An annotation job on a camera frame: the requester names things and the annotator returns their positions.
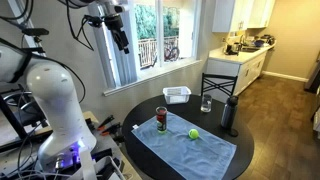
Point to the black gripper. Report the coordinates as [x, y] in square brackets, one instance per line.
[117, 29]

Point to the yellow-green tennis ball with print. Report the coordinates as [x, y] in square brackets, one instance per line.
[193, 134]

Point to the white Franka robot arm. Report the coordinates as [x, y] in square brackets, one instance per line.
[56, 100]

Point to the clear tennis ball canister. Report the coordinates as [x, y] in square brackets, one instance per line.
[161, 120]

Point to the white framed window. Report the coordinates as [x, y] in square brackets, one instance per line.
[150, 40]

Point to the bicycle outside window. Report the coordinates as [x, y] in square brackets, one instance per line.
[171, 53]

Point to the clear plastic bin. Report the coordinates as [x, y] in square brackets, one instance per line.
[176, 94]

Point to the clear drinking glass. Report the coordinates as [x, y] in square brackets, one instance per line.
[206, 104]

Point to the black metal chair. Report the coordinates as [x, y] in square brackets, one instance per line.
[218, 83]

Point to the black coffee maker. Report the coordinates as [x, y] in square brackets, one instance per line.
[230, 48]

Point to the light blue towel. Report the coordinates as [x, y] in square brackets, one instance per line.
[186, 153]

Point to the black water bottle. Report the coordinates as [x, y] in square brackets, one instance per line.
[229, 113]

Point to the white kitchen counter cabinet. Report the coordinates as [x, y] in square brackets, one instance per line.
[246, 66]

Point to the blue bowl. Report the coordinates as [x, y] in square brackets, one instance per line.
[259, 43]

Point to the dark cooking pot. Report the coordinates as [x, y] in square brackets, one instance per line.
[268, 39]

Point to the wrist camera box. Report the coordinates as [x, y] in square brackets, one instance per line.
[119, 8]

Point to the black camera tripod mount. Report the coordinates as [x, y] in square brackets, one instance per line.
[35, 32]

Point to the white upper wall cabinets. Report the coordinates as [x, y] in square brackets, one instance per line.
[240, 15]

